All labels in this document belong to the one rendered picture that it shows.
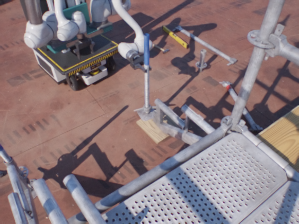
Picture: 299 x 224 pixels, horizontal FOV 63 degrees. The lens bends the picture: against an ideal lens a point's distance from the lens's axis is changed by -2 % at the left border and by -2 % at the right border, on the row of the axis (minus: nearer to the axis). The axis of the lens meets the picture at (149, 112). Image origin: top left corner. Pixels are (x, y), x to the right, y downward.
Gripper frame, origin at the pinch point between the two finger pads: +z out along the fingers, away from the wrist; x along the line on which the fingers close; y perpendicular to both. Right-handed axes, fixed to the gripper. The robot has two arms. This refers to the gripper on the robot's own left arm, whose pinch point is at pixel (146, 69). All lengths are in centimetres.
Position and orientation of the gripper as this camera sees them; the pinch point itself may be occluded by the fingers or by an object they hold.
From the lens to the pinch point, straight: 186.2
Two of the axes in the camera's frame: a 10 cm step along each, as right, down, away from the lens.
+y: 0.0, -6.9, -7.2
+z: 5.7, 6.0, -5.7
